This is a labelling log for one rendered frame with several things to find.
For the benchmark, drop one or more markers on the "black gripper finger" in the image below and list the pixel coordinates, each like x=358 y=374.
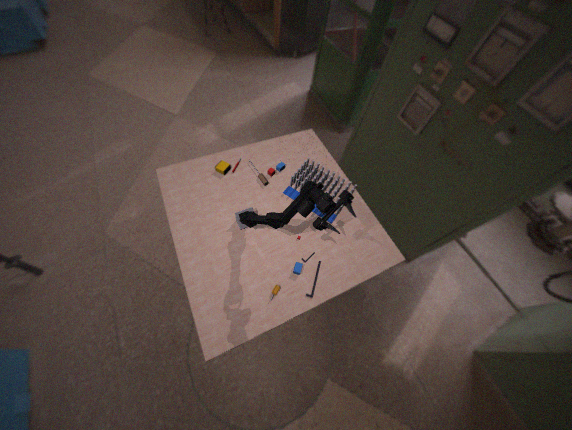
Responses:
x=326 y=225
x=347 y=202

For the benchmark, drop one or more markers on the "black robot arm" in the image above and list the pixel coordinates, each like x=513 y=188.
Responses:
x=304 y=204

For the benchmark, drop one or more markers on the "yellow block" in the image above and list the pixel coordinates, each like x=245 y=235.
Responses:
x=222 y=167

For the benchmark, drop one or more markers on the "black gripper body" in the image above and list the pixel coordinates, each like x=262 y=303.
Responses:
x=331 y=208

